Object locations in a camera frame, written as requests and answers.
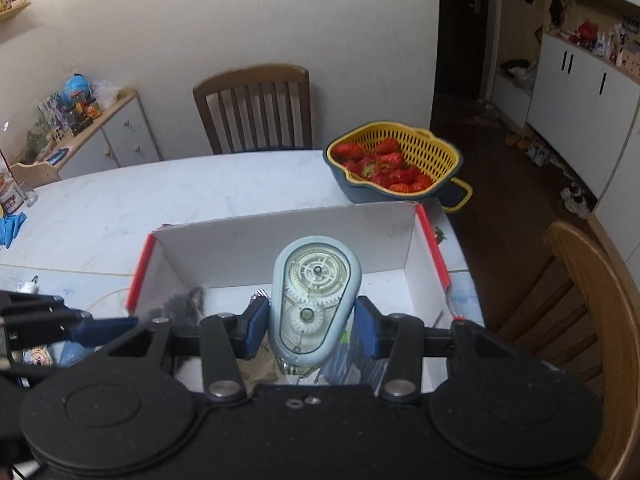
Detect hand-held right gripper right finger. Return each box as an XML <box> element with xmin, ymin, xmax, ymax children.
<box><xmin>353</xmin><ymin>296</ymin><xmax>532</xmax><ymax>405</ymax></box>

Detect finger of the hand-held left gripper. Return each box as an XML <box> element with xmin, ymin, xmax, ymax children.
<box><xmin>50</xmin><ymin>310</ymin><xmax>142</xmax><ymax>349</ymax></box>

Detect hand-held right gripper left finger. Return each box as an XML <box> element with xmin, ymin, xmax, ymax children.
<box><xmin>95</xmin><ymin>296</ymin><xmax>272</xmax><ymax>404</ymax></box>

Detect light blue correction tape dispenser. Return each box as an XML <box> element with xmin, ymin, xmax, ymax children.
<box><xmin>268</xmin><ymin>236</ymin><xmax>362</xmax><ymax>376</ymax></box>

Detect white cardboard box red edges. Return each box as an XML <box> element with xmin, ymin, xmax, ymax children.
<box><xmin>125</xmin><ymin>200</ymin><xmax>467</xmax><ymax>392</ymax></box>

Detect blue cloth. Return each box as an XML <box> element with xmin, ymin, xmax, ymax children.
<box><xmin>0</xmin><ymin>212</ymin><xmax>29</xmax><ymax>249</ymax></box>

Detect pile of strawberries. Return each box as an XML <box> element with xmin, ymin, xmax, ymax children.
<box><xmin>332</xmin><ymin>139</ymin><xmax>435</xmax><ymax>194</ymax></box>

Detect yellow colander basket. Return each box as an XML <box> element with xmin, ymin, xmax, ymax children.
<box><xmin>326</xmin><ymin>121</ymin><xmax>461</xmax><ymax>195</ymax></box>

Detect white sideboard wooden top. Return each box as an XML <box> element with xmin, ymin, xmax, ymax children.
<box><xmin>50</xmin><ymin>89</ymin><xmax>164</xmax><ymax>181</ymax></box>

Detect dark printed box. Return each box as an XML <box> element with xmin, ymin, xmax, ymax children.
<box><xmin>70</xmin><ymin>100</ymin><xmax>102</xmax><ymax>136</ymax></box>

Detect purple printed box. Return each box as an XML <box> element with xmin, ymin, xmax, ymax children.
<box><xmin>39</xmin><ymin>94</ymin><xmax>69</xmax><ymax>131</ymax></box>

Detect light wooden chair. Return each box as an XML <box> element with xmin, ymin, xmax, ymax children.
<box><xmin>492</xmin><ymin>220</ymin><xmax>640</xmax><ymax>480</ymax></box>

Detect clear plastic bag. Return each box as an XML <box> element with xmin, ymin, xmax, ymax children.
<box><xmin>92</xmin><ymin>80</ymin><xmax>121</xmax><ymax>110</ymax></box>

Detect blue globe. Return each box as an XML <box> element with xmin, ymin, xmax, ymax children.
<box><xmin>62</xmin><ymin>74</ymin><xmax>97</xmax><ymax>104</ymax></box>

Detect dark wooden chair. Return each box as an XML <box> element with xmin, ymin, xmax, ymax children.
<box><xmin>192</xmin><ymin>63</ymin><xmax>314</xmax><ymax>156</ymax></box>

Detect black and white shoes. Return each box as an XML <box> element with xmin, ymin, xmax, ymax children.
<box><xmin>560</xmin><ymin>184</ymin><xmax>597</xmax><ymax>219</ymax></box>

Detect low white shoe bench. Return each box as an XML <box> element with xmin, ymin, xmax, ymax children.
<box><xmin>492</xmin><ymin>60</ymin><xmax>539</xmax><ymax>129</ymax></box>

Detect white lower cabinet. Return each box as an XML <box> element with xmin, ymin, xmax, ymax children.
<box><xmin>525</xmin><ymin>34</ymin><xmax>640</xmax><ymax>202</ymax></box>

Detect dark door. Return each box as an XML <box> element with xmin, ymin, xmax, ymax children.
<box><xmin>434</xmin><ymin>0</ymin><xmax>502</xmax><ymax>97</ymax></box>

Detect red item on cabinet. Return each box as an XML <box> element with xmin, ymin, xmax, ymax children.
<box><xmin>577</xmin><ymin>20</ymin><xmax>601</xmax><ymax>46</ymax></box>

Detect dark blue bowl yellow handle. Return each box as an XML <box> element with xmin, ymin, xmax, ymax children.
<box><xmin>322</xmin><ymin>150</ymin><xmax>474</xmax><ymax>214</ymax></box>

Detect wooden wall shelf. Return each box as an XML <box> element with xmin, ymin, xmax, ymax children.
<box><xmin>0</xmin><ymin>0</ymin><xmax>32</xmax><ymax>22</ymax></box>

